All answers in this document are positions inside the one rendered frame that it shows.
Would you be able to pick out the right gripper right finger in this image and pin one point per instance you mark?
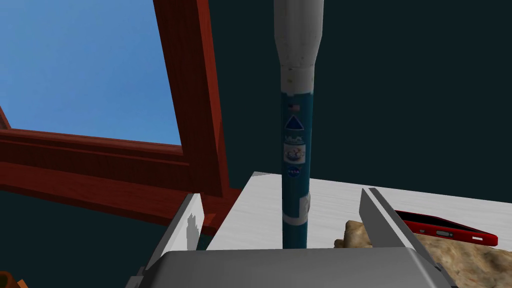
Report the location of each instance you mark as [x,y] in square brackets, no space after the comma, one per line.
[384,228]

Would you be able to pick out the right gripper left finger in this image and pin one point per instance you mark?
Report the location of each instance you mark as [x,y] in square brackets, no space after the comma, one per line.
[188,224]

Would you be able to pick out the white table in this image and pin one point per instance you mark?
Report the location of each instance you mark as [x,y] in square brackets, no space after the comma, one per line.
[340,208]

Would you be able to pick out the red smartphone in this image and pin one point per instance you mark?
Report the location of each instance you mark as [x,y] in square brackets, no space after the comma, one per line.
[444,228]

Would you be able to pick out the tan bread loaf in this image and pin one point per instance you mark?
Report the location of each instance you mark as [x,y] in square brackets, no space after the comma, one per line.
[468,260]

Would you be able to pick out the red wooden framed window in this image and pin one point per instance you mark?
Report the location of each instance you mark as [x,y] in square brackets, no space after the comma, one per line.
[120,120]

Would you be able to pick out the blue and white model rocket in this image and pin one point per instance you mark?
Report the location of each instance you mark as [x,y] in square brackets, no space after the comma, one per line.
[296,120]

